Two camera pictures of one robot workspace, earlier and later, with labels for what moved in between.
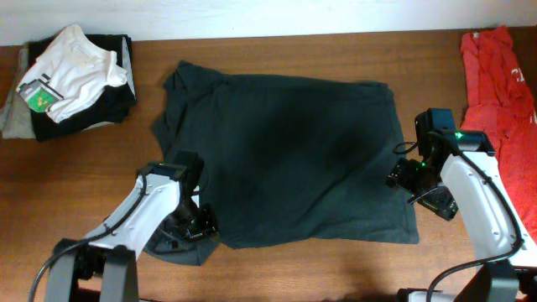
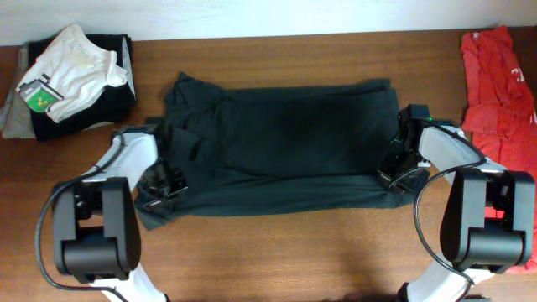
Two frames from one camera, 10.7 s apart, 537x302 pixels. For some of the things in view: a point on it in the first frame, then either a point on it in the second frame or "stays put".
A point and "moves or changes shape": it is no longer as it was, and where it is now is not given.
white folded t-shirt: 70,75 stays put
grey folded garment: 15,116 stays put
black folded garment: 112,106 stays put
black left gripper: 207,226 to 154,198
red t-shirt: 499,99 stays put
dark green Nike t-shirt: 283,162 moves or changes shape
